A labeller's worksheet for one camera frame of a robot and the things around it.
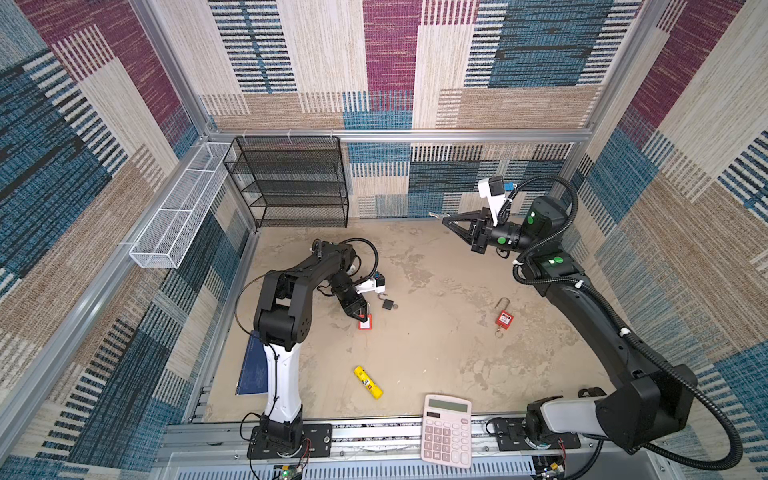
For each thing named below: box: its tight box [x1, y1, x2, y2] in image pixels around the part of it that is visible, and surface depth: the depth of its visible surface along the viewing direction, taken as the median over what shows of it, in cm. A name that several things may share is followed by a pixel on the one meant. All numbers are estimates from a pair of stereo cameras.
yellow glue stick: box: [354, 366, 384, 400], surface depth 82 cm
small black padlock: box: [377, 292, 394, 311], surface depth 98 cm
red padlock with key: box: [358, 314, 373, 331], surface depth 93 cm
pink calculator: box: [421, 394, 472, 469], surface depth 75 cm
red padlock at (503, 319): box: [494, 297, 515, 338], surface depth 93 cm
